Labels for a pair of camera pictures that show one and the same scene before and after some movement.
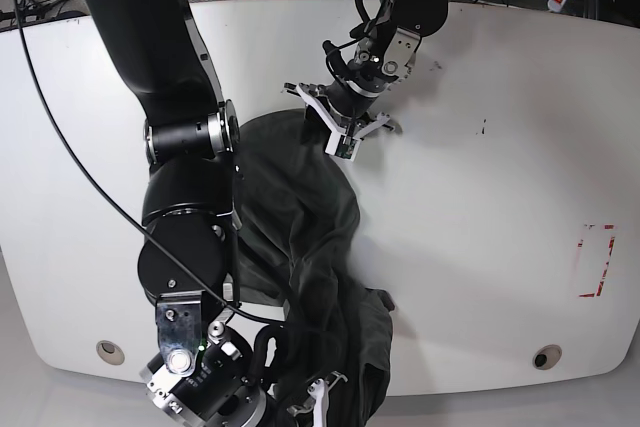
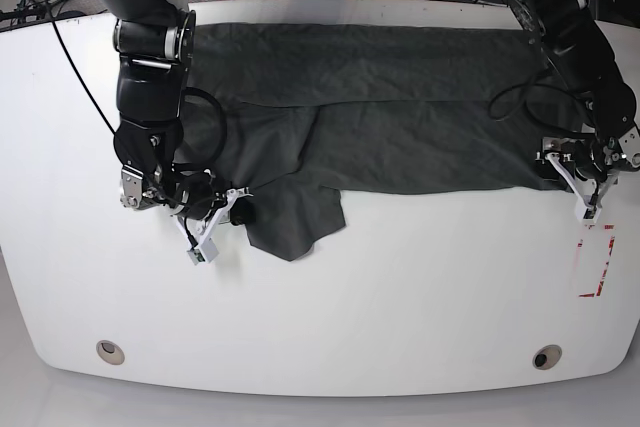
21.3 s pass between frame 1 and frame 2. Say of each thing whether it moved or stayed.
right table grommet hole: stayed
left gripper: moved
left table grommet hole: stayed
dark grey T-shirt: moved
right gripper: moved
